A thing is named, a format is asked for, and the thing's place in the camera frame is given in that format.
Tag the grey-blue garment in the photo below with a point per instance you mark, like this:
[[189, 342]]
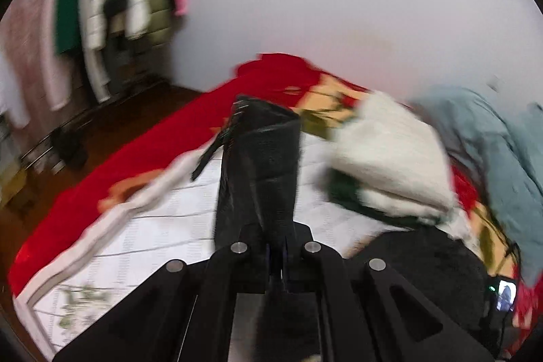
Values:
[[488, 141]]

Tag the white knit sweater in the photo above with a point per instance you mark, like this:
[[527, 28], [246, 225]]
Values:
[[390, 158]]

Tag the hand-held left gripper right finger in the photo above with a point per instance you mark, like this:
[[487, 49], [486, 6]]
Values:
[[286, 260]]

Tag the dark green folded garment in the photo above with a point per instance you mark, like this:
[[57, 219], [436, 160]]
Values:
[[344, 192]]

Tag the black fleece cloth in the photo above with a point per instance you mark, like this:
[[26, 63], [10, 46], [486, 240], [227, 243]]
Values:
[[424, 273]]

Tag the metal clothes rack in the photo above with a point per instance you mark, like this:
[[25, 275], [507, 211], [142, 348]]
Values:
[[63, 120]]

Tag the olive puffer jacket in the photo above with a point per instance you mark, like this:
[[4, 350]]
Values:
[[158, 18]]

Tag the pale pink hanging coat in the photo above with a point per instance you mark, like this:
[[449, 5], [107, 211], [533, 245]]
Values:
[[38, 44]]

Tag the red printed blanket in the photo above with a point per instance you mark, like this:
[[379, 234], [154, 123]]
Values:
[[140, 158]]

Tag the white quilted bed sheet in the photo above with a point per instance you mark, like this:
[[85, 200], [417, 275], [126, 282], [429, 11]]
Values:
[[169, 226]]

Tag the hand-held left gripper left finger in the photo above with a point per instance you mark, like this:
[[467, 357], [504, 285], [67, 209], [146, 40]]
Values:
[[268, 260]]

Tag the dark object on floor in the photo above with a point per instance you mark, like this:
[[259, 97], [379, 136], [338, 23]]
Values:
[[70, 148]]

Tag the white hanging coat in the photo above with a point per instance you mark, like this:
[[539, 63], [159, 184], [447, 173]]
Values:
[[94, 18]]

